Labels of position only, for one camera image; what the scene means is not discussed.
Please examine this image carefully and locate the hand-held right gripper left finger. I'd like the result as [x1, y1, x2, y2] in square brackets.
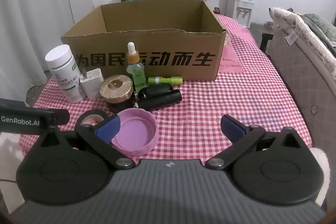
[34, 114, 135, 169]

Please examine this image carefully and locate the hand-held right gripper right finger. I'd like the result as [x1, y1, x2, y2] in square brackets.
[206, 114, 302, 170]

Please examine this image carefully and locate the pink round container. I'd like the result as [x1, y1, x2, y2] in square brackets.
[110, 108, 158, 157]

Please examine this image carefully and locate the dark jar with gold lid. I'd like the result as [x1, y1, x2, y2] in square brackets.
[99, 75, 133, 111]

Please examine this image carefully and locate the white charger plug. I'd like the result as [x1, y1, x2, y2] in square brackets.
[79, 68, 103, 99]

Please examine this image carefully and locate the black cylinder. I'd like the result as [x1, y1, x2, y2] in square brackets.
[135, 89, 182, 110]

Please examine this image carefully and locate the green dropper bottle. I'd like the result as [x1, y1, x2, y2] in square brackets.
[126, 42, 146, 93]

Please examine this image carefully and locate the green lip balm tube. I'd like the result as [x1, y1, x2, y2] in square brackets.
[148, 76, 183, 85]

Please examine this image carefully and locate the large brown cardboard box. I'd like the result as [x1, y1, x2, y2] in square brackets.
[61, 0, 227, 81]

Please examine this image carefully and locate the black tape roll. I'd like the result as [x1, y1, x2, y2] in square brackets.
[75, 109, 109, 132]

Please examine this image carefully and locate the pink checkered tablecloth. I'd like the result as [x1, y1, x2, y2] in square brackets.
[20, 14, 314, 161]

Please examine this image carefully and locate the black oval case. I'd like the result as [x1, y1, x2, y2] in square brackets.
[138, 83, 172, 98]

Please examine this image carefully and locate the white supplement bottle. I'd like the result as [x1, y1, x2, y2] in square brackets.
[45, 45, 86, 103]

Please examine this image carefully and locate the white curtain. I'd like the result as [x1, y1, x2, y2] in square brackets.
[0, 0, 111, 98]

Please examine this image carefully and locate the white water dispenser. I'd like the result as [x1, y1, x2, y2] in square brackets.
[226, 0, 255, 28]

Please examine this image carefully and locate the white lace cover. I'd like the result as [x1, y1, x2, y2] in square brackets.
[273, 7, 336, 62]

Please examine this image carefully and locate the grey-green blanket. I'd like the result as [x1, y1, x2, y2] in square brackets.
[299, 13, 336, 48]

